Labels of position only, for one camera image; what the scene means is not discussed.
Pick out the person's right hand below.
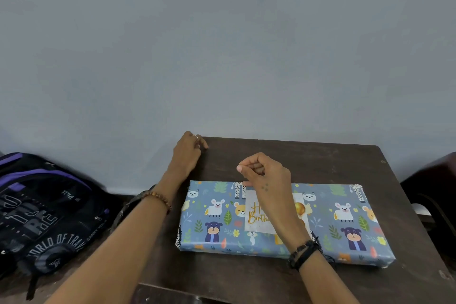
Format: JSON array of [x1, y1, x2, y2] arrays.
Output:
[[236, 152, 310, 252]]

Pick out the person's left hand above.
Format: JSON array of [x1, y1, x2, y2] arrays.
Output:
[[162, 130, 209, 196]]

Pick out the white card with gold stickers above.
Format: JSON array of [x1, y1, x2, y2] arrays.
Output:
[[244, 189, 306, 236]]

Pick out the blue animal-print wrapping paper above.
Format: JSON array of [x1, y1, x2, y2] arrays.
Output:
[[175, 180, 397, 269]]

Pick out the person's left forearm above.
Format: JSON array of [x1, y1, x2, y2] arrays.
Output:
[[44, 180, 179, 304]]

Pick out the small brown wooden table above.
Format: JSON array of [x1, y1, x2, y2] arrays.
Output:
[[130, 136, 456, 304]]

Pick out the black trash bin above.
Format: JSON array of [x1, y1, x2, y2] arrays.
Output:
[[108, 184, 157, 235]]

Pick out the black purple backpack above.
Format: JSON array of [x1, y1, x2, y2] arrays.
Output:
[[0, 152, 118, 301]]

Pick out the brown plastic stool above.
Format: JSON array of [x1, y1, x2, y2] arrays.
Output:
[[399, 152, 456, 265]]

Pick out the brown beaded bracelet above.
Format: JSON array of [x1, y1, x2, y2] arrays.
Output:
[[137, 190, 173, 214]]

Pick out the black cord bracelet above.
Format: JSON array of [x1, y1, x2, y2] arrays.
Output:
[[286, 232, 335, 272]]

